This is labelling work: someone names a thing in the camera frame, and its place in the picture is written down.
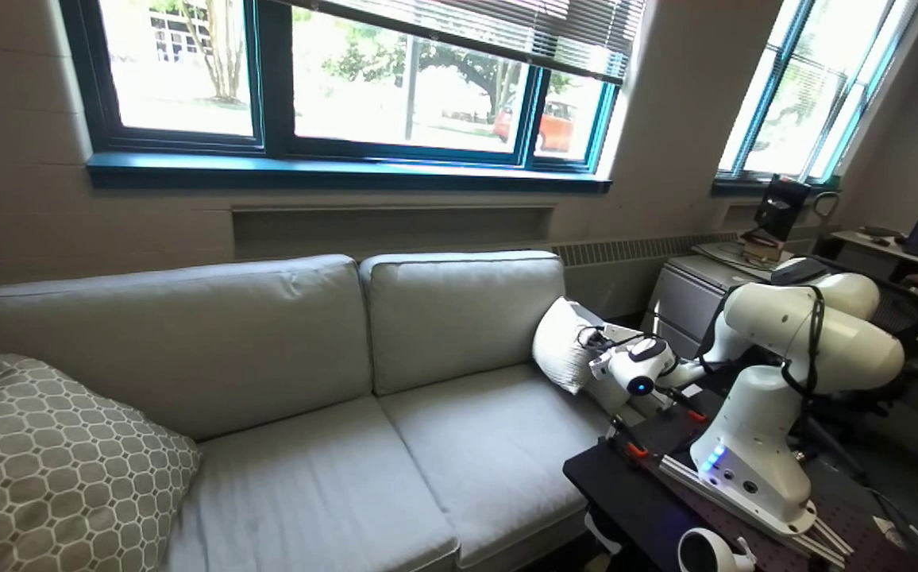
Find grey fabric sofa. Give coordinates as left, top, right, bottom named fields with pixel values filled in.
left=0, top=248, right=707, bottom=572

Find black robot table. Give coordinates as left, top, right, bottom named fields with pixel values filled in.
left=564, top=386, right=918, bottom=572

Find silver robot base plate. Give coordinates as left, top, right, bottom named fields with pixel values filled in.
left=655, top=450, right=858, bottom=569

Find blue framed wide window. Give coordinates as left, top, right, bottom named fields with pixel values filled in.
left=56, top=0, right=629, bottom=195

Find cream striped pillow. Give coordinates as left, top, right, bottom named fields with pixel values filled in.
left=532, top=294, right=618, bottom=397

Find lattice patterned pillow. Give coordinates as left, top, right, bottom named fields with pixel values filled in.
left=0, top=351, right=204, bottom=572

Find red car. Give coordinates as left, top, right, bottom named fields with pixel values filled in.
left=488, top=98, right=583, bottom=156

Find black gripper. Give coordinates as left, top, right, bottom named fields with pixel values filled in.
left=578, top=326, right=618, bottom=366

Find grey window blinds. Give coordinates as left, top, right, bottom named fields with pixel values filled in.
left=296, top=0, right=650, bottom=82

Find grey metal cabinet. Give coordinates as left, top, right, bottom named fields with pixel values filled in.
left=641, top=252, right=773, bottom=369

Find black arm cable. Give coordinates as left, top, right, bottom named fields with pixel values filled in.
left=692, top=284, right=831, bottom=405

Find blue framed narrow window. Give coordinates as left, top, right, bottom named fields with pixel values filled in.
left=712, top=0, right=918, bottom=197

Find black orange clamp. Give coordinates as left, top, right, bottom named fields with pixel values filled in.
left=660, top=386, right=716, bottom=429
left=611, top=411, right=658, bottom=463

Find black electronics box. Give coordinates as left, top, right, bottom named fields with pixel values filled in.
left=754, top=174, right=813, bottom=245

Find white VR controller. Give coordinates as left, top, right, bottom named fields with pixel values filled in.
left=674, top=525, right=758, bottom=572

